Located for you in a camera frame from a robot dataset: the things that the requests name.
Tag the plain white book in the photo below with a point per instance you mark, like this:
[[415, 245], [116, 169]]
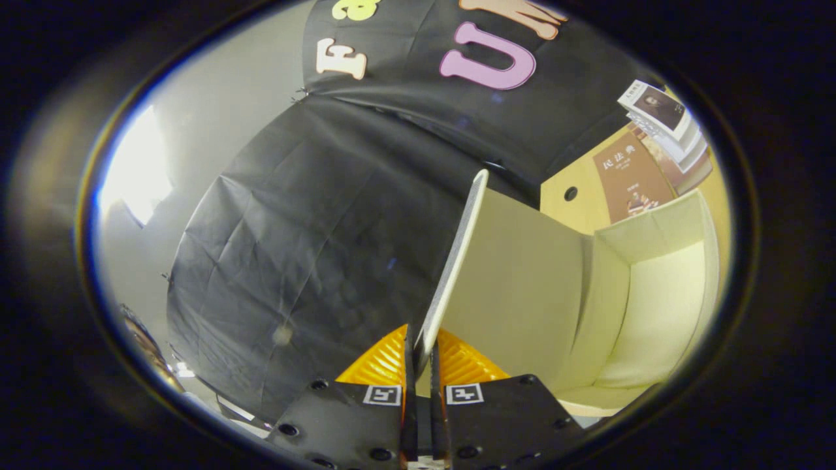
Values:
[[693, 147]]

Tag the thin brown book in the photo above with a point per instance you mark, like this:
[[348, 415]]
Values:
[[630, 176]]

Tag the black backdrop cloth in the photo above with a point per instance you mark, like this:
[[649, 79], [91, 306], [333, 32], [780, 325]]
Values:
[[313, 228]]

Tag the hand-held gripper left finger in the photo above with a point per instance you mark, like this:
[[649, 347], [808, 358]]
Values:
[[339, 421]]

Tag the ceiling light panel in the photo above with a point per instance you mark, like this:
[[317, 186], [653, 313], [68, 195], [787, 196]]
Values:
[[137, 170]]

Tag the grey fabric storage box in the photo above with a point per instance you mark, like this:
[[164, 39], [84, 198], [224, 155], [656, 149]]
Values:
[[522, 274]]

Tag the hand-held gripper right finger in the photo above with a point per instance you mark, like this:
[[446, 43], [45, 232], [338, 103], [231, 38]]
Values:
[[503, 421]]

